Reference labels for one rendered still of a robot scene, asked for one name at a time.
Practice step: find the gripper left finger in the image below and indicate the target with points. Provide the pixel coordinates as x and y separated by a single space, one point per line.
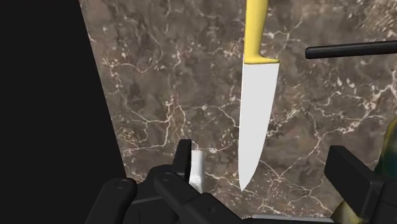
173 195

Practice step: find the green yellow rounded object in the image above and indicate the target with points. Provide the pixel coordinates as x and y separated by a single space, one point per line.
389 155

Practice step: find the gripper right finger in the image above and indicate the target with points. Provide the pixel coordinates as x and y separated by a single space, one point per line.
356 180

